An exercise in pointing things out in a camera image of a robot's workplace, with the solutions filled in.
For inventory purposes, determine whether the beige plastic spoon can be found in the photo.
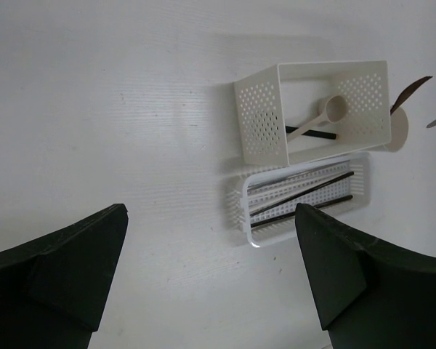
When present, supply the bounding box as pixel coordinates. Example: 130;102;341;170
286;95;348;143

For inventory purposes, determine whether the long black chopstick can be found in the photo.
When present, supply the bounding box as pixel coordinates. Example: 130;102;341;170
249;171;355;217

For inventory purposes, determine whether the silver metal chopstick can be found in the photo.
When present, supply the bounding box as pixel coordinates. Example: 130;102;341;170
247;172;312;194

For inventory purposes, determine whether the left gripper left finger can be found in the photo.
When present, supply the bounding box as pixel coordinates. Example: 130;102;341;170
0;204;128;348

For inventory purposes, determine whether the white perforated deep box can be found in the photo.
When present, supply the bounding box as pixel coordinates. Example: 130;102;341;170
234;60;392;167

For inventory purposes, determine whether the white shallow mesh basket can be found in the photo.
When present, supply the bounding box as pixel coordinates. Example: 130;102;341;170
223;152;371;248

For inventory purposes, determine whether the brown wooden fork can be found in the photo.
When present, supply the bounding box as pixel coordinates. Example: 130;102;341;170
389;76;432;115

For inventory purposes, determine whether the grey metal chopstick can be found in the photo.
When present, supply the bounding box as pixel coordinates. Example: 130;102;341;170
248;161;348;198

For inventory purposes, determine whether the black spoon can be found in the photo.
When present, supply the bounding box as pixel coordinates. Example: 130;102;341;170
285;126;338;140

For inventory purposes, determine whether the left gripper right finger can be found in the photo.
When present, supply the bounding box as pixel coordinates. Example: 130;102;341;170
295;204;436;348

